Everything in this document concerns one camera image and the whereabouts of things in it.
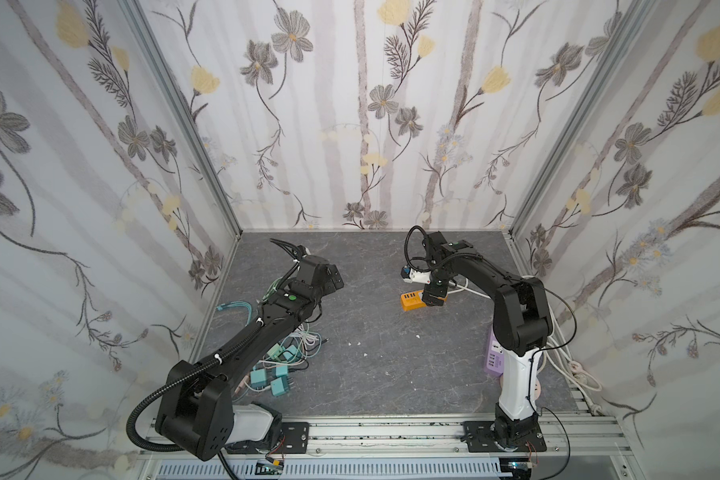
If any white power strip cables bundle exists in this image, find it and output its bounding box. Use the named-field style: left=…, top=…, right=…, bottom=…
left=443, top=272, right=604, bottom=416

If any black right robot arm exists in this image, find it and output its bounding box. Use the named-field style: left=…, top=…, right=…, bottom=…
left=422, top=232, right=553, bottom=451

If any purple power strip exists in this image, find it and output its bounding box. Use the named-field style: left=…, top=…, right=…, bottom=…
left=484, top=327, right=504, bottom=378

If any black corrugated cable conduit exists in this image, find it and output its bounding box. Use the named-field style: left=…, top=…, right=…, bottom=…
left=125, top=353, right=229, bottom=453

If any light green charging cable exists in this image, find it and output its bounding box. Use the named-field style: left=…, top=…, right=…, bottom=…
left=260, top=272, right=301, bottom=307

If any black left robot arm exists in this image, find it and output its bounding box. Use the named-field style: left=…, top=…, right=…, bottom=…
left=142, top=239, right=344, bottom=461

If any teal charging cable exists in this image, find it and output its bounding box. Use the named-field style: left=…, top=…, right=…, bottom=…
left=215, top=299, right=256, bottom=325

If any pink round power strip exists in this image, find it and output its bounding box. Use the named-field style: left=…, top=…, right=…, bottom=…
left=499, top=356, right=541, bottom=405

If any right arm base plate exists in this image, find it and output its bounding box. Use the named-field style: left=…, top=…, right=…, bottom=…
left=460, top=421, right=547, bottom=454

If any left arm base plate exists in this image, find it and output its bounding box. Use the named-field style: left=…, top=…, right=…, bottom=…
left=225, top=422, right=310, bottom=454

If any orange power strip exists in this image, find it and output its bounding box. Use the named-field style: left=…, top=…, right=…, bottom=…
left=400, top=290, right=448, bottom=312

